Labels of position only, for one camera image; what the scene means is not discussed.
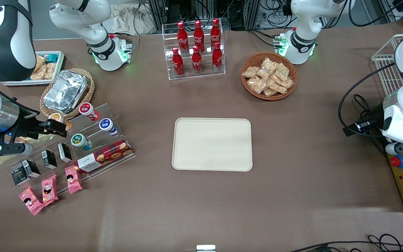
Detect pink snack packet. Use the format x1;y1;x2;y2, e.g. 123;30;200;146
19;186;45;216
65;165;83;195
41;174;59;206

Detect clear acrylic bottle rack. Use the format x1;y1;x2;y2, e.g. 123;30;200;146
162;21;226;81

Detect round wicker basket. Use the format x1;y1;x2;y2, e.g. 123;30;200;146
240;52;298;101

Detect red lid yogurt cup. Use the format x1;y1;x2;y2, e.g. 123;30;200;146
79;102;101;121

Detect clear acrylic stepped shelf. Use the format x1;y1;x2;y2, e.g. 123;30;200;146
10;103;136;191

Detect oval wicker basket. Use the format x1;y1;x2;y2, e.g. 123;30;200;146
40;68;96;120

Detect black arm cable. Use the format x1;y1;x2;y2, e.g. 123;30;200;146
338;62;396;138

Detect orange lid yogurt cup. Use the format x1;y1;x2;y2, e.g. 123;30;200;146
48;113;72;132

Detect red cola bottle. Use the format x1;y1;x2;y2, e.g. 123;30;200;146
191;45;203;74
193;20;205;53
177;21;189;54
172;47;185;77
212;42;223;72
210;18;222;49

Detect white plastic bin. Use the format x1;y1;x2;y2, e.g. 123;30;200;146
1;51;66;87

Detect black base cables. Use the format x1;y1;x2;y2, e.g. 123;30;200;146
246;29;281;48

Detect black floor cables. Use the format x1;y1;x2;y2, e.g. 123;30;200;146
288;233;403;252

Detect aluminium equipment frame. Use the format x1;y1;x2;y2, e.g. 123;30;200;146
148;0;259;31

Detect beige rectangular tray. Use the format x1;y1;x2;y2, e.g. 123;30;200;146
172;118;253;172

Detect white wire rack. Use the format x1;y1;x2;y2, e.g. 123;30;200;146
371;34;403;96

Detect blue lid yogurt cup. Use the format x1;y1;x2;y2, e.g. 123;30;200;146
99;118;119;136

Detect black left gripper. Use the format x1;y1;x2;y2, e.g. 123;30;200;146
343;102;386;137

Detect small black carton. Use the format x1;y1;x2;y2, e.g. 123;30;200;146
22;159;41;178
58;142;73;163
41;150;58;169
11;164;30;186

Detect green lid yogurt cup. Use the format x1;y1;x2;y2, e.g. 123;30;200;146
70;133;93;151

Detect crumpled beige paper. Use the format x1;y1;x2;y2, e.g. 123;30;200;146
103;3;157;36

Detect red cookie box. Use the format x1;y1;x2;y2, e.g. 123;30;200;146
75;140;134;174

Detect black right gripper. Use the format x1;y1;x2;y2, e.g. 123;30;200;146
0;117;68;145

